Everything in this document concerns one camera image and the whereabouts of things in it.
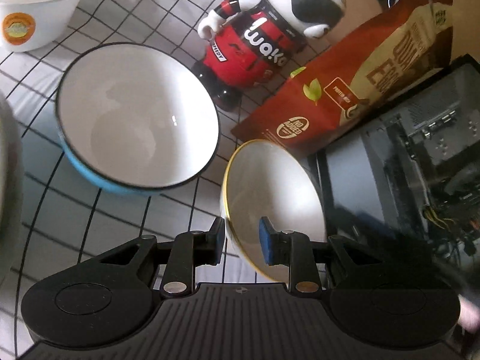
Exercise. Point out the white computer case glass panel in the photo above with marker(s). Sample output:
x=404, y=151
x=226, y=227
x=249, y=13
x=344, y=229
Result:
x=414, y=165

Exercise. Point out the panda robot toy figure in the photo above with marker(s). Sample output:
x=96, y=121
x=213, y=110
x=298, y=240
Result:
x=249, y=41

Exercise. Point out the white bowl gold rim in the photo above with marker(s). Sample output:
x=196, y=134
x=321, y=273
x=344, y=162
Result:
x=263, y=179

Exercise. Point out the blue enamel bowl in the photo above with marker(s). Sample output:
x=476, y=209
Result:
x=132, y=119

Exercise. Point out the white floral ceramic bowl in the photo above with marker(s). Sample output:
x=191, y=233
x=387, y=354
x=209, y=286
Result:
x=12, y=173

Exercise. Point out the white paper bowl orange logo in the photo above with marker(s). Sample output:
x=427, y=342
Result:
x=31, y=24

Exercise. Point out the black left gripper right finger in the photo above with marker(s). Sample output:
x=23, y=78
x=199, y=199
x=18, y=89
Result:
x=294, y=251

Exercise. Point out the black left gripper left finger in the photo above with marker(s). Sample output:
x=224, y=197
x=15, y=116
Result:
x=189, y=251

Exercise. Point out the red quail eggs bag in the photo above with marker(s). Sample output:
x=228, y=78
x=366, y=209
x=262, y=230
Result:
x=331, y=93

